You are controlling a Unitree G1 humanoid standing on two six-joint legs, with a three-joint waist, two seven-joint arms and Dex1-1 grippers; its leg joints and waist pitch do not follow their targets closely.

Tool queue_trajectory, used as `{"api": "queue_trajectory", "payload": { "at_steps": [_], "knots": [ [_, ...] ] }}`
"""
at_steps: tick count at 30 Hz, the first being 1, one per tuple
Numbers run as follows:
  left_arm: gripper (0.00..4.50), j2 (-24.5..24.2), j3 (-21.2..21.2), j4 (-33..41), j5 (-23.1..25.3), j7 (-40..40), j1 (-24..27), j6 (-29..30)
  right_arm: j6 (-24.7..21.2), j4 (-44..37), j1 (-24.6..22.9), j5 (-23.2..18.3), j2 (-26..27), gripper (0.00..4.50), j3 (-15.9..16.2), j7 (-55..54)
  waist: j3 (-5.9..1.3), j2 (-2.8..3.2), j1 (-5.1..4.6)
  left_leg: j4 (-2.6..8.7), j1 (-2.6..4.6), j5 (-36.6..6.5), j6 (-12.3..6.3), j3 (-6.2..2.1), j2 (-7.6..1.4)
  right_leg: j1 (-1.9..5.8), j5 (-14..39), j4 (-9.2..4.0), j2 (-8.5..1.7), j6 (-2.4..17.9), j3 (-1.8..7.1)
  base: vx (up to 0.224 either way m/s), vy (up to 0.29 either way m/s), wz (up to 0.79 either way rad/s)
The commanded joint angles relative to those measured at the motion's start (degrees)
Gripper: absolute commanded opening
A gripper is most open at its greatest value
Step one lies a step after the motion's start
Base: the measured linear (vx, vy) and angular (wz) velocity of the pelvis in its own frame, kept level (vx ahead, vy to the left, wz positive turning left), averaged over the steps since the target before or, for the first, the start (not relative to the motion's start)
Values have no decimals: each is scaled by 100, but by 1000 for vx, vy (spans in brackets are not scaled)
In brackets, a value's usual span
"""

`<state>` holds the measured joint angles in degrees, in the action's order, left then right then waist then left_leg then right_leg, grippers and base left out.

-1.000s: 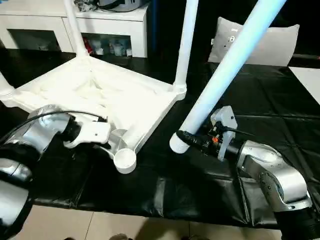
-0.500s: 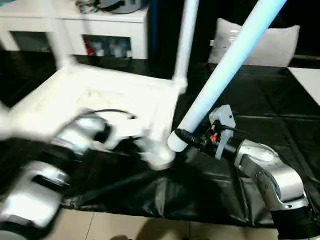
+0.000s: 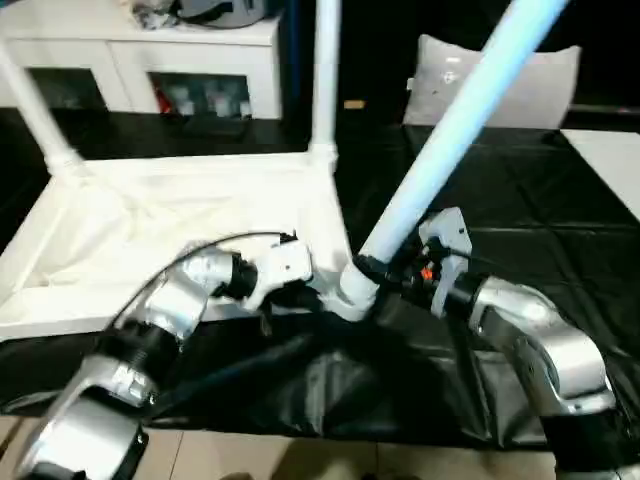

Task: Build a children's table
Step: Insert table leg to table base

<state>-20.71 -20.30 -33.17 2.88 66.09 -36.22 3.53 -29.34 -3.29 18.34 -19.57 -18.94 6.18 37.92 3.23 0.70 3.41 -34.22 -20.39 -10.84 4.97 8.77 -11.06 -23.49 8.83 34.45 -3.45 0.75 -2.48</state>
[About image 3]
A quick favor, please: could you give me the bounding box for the black mat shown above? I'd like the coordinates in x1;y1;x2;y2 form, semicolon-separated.
0;107;640;446

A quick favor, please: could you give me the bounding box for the white flat board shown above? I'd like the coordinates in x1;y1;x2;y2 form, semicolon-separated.
562;128;640;221

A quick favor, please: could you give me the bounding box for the white plastic table top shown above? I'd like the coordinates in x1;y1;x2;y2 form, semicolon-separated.
0;144;382;346

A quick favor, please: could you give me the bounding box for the black case with gold label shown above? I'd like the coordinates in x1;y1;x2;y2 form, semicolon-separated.
279;0;426;126

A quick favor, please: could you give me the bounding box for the white glass-door cabinet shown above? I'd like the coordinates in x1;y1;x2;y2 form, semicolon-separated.
0;14;284;121

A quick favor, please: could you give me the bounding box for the grey pillow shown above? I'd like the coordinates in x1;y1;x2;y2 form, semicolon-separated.
402;33;583;130

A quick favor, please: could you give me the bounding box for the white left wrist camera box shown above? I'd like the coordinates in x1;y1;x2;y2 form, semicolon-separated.
239;234;316;309

